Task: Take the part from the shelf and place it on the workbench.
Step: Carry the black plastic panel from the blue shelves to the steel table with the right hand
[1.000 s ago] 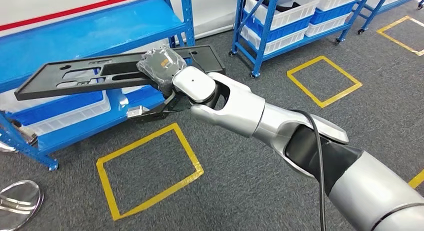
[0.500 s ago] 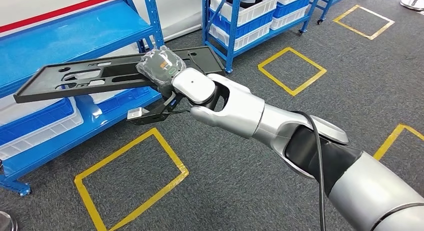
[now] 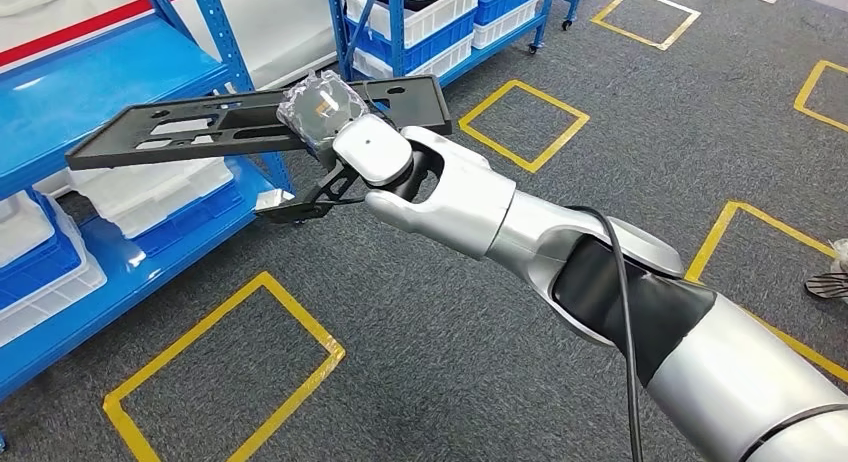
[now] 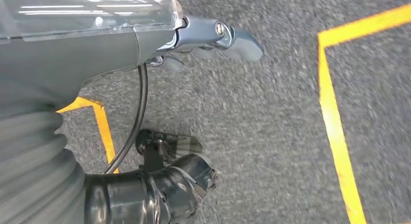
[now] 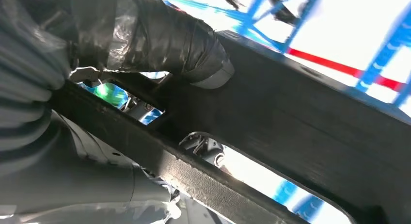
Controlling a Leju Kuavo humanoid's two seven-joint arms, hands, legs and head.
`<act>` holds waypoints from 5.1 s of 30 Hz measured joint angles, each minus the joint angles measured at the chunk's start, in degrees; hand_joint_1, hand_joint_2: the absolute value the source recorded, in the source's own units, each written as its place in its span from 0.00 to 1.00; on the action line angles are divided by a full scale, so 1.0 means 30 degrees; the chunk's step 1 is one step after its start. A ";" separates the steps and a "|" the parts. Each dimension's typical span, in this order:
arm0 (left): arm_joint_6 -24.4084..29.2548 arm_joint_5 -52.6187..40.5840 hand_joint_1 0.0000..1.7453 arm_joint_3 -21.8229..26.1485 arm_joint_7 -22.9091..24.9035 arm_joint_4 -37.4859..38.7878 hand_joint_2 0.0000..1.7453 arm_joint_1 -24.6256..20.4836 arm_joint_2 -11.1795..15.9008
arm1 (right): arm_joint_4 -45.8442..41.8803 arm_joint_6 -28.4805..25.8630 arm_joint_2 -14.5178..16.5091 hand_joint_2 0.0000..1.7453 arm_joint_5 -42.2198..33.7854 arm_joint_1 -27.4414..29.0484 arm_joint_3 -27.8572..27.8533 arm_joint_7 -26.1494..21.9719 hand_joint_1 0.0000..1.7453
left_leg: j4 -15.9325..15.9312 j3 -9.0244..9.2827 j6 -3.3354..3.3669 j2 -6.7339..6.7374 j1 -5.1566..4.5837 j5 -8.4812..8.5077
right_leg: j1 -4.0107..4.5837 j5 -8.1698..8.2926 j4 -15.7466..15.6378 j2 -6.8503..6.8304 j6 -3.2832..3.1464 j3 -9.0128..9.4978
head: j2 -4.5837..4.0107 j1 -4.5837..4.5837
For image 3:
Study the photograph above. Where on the black plastic plate frame part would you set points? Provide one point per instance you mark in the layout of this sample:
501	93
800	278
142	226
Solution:
106	148

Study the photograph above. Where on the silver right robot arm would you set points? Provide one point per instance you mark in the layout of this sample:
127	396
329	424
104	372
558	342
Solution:
464	200

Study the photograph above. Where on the blue wheeled shelf rack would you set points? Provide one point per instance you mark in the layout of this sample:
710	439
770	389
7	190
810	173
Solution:
568	5
396	28

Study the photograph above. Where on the blue steel shelf rack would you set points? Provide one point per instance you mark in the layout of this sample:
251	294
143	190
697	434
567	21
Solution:
99	81

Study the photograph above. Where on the white car with red stripe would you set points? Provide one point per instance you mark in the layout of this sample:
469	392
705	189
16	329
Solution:
291	28

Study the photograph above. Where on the person's shoe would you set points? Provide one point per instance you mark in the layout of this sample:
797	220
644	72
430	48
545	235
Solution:
828	285

